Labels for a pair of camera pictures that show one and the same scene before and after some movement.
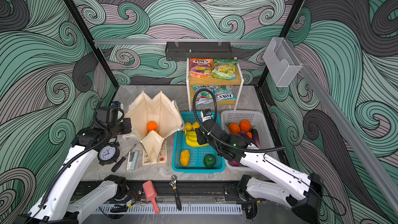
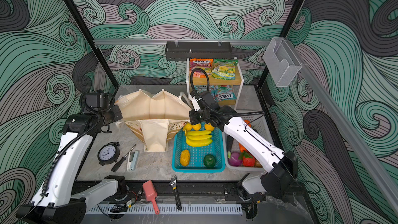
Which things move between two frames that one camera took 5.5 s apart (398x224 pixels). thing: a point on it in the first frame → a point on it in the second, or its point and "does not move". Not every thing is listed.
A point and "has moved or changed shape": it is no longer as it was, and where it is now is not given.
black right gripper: (200, 134) → (196, 119)
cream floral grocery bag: (162, 110) has moved or changed shape
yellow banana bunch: (192, 140) does not move
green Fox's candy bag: (225, 69) does not move
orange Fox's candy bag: (200, 68) does not move
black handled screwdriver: (119, 163) does not move
